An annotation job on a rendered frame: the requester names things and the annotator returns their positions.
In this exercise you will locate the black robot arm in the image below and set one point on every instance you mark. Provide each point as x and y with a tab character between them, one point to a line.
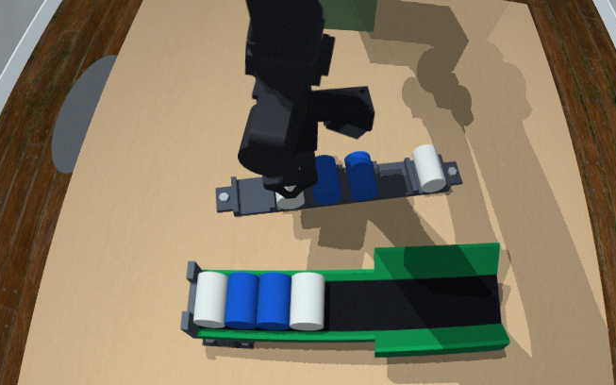
289	30

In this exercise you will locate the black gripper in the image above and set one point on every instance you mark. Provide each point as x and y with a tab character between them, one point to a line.
306	161

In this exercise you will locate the grey ribbed rack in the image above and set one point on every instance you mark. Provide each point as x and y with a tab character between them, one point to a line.
254	199

